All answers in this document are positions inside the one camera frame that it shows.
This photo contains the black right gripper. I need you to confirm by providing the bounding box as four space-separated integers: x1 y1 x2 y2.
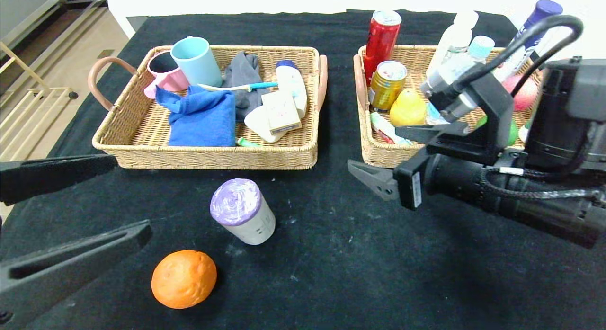
347 121 494 211

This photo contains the red Hi-Chew candy pack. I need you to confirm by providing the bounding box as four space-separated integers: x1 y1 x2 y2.
369 112 412 146

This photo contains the yellow lemon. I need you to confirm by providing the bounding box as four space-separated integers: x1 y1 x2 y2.
389 88 428 127

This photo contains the playing card box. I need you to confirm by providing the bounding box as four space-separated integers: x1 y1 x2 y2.
261 90 302 135

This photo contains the clear water bottle blue cap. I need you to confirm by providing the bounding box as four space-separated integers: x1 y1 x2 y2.
426 36 495 126

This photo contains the purple trash bag roll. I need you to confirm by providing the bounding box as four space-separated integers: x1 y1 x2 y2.
210 178 276 246

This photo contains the orange fruit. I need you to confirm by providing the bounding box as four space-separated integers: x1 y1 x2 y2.
151 250 218 309

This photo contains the wicker basket with food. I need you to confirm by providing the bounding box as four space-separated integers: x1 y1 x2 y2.
353 45 545 169

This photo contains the wicker basket with toiletries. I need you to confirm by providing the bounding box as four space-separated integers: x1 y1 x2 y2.
88 45 328 170

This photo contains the gold drink can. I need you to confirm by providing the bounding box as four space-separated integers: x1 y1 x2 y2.
368 61 409 114

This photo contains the green citrus fruit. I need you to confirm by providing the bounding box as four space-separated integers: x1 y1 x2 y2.
476 115 519 146

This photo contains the red drink can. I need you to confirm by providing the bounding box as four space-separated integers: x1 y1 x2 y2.
362 10 402 87

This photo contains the white lotion bottle blue cap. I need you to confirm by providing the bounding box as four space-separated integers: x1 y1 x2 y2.
276 60 308 120

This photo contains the red apple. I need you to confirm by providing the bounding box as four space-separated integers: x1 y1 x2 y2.
502 74 539 112

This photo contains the white soap box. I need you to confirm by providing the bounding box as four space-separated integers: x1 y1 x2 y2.
244 107 285 143

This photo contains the white and blue toothbrush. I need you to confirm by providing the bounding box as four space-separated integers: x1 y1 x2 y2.
196 80 278 93

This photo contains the black tablecloth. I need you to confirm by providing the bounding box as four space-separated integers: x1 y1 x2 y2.
0 9 606 330

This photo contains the grey cloth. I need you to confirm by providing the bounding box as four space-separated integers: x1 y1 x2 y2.
222 51 279 123

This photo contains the blue cloth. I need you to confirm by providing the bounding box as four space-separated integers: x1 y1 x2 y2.
155 86 236 148

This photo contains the white bottle purple cap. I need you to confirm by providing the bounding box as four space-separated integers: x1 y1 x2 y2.
492 0 563 82

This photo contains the light teal plastic cup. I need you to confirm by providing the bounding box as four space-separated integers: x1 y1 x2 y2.
170 36 223 89

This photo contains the white table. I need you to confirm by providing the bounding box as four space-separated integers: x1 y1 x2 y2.
108 0 588 41

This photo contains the pink plastic cup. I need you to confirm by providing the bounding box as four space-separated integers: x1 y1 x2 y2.
144 51 190 99

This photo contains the beige wheeled rack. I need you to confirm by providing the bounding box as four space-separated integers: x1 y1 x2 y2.
0 41 80 161

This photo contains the braided cable with white tag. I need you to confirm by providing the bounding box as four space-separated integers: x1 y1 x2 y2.
481 167 606 201

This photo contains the black smooth cable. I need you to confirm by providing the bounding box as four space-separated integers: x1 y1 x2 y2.
452 15 584 98

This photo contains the grey metal shelf frame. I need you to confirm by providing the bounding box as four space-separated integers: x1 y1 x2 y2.
0 0 109 51

